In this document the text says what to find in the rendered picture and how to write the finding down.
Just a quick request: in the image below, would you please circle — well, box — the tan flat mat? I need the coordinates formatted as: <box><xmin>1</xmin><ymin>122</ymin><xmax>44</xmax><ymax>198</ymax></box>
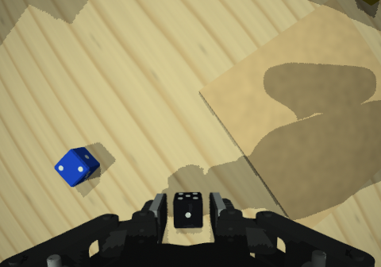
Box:
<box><xmin>198</xmin><ymin>0</ymin><xmax>381</xmax><ymax>229</ymax></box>

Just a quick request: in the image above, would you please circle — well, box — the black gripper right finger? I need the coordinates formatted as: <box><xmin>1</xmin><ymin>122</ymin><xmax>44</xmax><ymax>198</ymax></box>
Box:
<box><xmin>210</xmin><ymin>192</ymin><xmax>375</xmax><ymax>267</ymax></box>

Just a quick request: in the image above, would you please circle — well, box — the blue die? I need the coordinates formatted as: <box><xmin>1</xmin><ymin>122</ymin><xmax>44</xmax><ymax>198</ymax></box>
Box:
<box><xmin>55</xmin><ymin>147</ymin><xmax>100</xmax><ymax>187</ymax></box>

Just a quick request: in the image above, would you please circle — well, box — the black die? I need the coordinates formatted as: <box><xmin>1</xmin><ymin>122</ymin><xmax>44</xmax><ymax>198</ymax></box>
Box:
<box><xmin>173</xmin><ymin>192</ymin><xmax>203</xmax><ymax>228</ymax></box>

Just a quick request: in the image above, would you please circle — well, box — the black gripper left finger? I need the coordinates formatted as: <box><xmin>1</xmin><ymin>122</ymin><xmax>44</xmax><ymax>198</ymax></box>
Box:
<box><xmin>0</xmin><ymin>193</ymin><xmax>167</xmax><ymax>267</ymax></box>

